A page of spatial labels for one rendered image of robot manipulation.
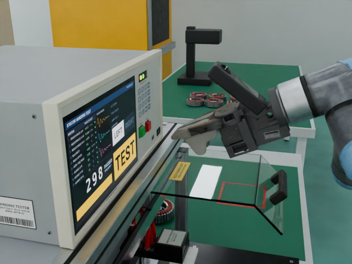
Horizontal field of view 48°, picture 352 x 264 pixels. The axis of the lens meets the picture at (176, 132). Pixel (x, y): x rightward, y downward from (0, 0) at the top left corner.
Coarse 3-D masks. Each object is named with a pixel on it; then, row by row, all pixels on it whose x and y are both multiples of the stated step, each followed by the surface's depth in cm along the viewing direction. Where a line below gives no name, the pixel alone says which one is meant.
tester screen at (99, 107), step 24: (120, 96) 65; (72, 120) 50; (96, 120) 56; (120, 120) 66; (72, 144) 50; (96, 144) 57; (120, 144) 66; (72, 168) 51; (96, 168) 58; (72, 192) 51
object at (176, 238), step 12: (168, 228) 91; (144, 240) 90; (156, 240) 90; (168, 240) 86; (180, 240) 86; (144, 252) 87; (156, 252) 86; (168, 252) 85; (180, 252) 85; (192, 252) 89
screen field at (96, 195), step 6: (108, 180) 63; (102, 186) 60; (96, 192) 59; (102, 192) 61; (90, 198) 57; (96, 198) 59; (84, 204) 55; (90, 204) 57; (78, 210) 53; (84, 210) 55; (78, 216) 53
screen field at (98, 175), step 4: (100, 168) 59; (96, 172) 58; (100, 172) 59; (92, 176) 57; (96, 176) 58; (100, 176) 59; (88, 180) 55; (92, 180) 57; (96, 180) 58; (100, 180) 59; (88, 184) 56; (92, 184) 57; (96, 184) 58; (88, 188) 56; (92, 188) 57; (88, 192) 56
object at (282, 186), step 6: (276, 174) 87; (282, 174) 85; (276, 180) 87; (282, 180) 83; (282, 186) 80; (276, 192) 80; (282, 192) 78; (270, 198) 80; (276, 198) 79; (282, 198) 78; (276, 204) 79
